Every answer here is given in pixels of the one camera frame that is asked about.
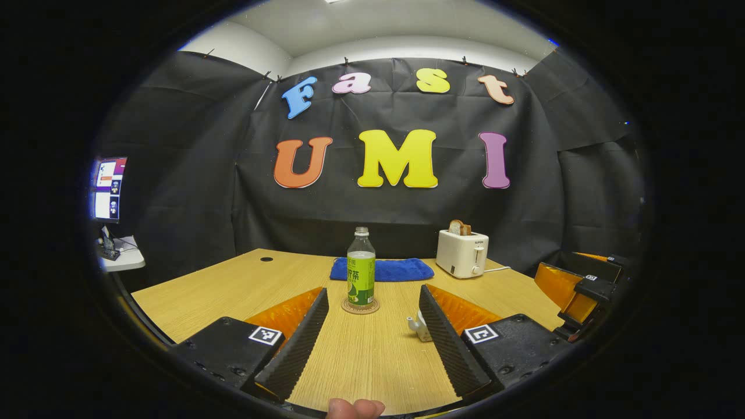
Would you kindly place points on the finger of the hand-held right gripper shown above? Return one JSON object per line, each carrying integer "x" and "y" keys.
{"x": 596, "y": 289}
{"x": 599, "y": 265}

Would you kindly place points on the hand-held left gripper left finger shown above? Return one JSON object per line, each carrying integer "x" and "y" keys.
{"x": 297, "y": 343}

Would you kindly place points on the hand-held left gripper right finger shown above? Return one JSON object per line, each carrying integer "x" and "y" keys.
{"x": 451, "y": 343}

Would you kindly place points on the round wooden coaster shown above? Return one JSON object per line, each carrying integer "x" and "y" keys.
{"x": 349, "y": 309}

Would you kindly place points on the green label water bottle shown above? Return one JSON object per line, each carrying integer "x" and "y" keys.
{"x": 361, "y": 279}

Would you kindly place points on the blue towel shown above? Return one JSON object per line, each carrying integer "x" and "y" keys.
{"x": 407, "y": 269}

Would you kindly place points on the white toaster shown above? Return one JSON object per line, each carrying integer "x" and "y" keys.
{"x": 460, "y": 256}

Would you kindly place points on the bread slice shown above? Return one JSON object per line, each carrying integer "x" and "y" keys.
{"x": 457, "y": 227}

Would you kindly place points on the white side desk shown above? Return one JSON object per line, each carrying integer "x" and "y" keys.
{"x": 131, "y": 261}

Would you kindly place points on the black keyboard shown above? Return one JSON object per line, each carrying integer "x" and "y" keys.
{"x": 109, "y": 254}

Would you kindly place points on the computer monitor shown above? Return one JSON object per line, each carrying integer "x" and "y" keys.
{"x": 109, "y": 192}

